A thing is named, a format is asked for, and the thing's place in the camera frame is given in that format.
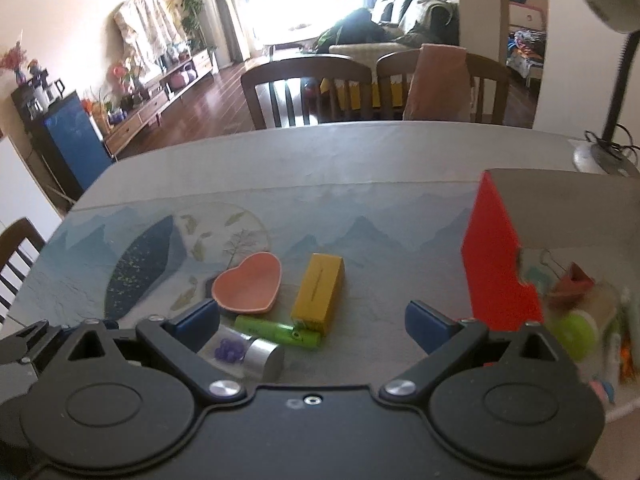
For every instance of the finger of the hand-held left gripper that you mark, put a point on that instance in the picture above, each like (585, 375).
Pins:
(25, 342)

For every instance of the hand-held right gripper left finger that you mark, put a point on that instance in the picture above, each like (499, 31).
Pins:
(195, 321)

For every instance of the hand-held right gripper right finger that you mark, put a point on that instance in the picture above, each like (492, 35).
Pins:
(425, 325)

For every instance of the clear bottle with silver cap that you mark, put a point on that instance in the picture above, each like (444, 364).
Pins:
(262, 357)

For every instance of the red and white cardboard box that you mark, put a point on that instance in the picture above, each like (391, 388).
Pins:
(495, 260)

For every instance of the teal oval plastic case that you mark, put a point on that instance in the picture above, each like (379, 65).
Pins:
(536, 277)

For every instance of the pink heart dish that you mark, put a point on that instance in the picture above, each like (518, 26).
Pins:
(247, 285)

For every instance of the green marker pen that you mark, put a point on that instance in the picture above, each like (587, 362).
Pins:
(270, 332)

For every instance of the printed table mat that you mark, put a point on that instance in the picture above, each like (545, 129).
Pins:
(350, 260)

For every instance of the dark wooden chair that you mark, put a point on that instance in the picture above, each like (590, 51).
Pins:
(17, 240)
(300, 72)
(490, 75)

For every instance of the yellow box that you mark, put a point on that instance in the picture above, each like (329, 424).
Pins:
(317, 290)

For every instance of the clear jar with green lid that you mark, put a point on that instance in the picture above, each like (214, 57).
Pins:
(575, 335)

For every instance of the pink red folded object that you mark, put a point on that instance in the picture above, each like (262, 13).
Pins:
(570, 285)

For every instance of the green and white tube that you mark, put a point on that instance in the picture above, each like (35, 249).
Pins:
(622, 310)

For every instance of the blue front cabinet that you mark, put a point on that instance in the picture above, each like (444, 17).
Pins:
(70, 140)

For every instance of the orange red toy figure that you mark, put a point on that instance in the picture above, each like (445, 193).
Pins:
(631, 362)

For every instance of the wooden media cabinet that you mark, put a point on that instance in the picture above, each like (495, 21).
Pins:
(150, 110)

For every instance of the pink cloth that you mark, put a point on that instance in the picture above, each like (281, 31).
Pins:
(437, 85)

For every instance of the black kettle set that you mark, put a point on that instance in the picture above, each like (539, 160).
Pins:
(47, 90)

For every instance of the beige sofa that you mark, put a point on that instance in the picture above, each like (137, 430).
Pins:
(350, 52)

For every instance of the red flowers in vase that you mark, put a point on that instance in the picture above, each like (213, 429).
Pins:
(12, 57)

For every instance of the bed with colourful bedding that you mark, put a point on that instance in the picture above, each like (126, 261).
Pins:
(527, 45)

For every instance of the white round table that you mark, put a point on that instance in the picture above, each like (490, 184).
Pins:
(292, 35)

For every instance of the floral hanging cloth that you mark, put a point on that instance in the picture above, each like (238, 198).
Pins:
(145, 22)

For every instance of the white standing air conditioner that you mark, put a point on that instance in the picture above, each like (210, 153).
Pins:
(212, 15)

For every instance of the dark clothes pile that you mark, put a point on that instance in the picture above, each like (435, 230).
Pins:
(360, 25)

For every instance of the green white blanket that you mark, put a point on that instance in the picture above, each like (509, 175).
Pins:
(432, 17)

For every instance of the green potted plant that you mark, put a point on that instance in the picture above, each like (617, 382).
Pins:
(192, 12)

